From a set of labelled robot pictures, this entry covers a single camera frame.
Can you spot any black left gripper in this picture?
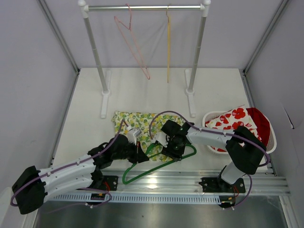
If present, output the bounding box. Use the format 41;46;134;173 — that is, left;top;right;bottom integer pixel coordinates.
112;140;148;164

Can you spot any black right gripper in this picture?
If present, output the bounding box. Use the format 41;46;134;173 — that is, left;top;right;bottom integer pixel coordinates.
161;135;186;162

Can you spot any green hanger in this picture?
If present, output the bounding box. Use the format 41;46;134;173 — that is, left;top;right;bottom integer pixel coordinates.
122;144;197;185

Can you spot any lemon print skirt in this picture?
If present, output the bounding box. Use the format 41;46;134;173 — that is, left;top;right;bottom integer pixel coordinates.
112;111;185;152

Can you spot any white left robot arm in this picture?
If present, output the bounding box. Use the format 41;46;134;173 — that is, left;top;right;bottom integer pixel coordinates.
10;134;149;215

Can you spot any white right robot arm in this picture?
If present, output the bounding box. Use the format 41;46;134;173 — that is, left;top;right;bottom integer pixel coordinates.
154;120;267;192

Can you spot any pink hanger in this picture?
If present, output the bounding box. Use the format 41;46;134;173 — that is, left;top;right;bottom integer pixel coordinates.
114;3;151;80

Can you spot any yellow hanger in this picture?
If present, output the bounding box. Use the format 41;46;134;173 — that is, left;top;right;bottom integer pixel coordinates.
166;6;171;83

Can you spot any red poppy print cloth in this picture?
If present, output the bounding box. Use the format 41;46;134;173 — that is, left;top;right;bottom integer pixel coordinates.
203;105;262;141

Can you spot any white clothes rack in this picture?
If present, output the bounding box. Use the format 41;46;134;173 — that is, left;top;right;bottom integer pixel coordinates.
78;0;211;119

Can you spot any white laundry basket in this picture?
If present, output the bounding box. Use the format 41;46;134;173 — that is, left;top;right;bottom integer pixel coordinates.
202;111;277;155

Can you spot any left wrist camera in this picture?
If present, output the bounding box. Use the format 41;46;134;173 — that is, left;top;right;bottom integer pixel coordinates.
126;126;141;145

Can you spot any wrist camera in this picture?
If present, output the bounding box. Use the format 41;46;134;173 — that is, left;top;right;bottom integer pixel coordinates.
126;126;141;145
152;132;168;147

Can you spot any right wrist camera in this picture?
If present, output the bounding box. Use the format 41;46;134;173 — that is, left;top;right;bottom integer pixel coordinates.
152;132;168;147

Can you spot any aluminium mounting rail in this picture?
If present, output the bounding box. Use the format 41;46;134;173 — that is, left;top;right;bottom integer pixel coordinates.
102;169;291;196

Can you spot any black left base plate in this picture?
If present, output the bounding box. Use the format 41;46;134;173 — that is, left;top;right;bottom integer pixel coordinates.
87;175;119;191

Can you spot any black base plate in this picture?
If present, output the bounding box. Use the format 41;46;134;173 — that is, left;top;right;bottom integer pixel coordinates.
87;175;119;191
199;177;246;193

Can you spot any white slotted cable duct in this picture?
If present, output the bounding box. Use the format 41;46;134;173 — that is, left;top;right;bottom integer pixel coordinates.
50;192;221;205

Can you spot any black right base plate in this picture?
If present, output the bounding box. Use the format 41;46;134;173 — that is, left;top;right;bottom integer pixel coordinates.
199;177;246;193

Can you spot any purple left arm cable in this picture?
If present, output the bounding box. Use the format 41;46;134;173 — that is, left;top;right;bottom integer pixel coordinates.
10;118;129;214

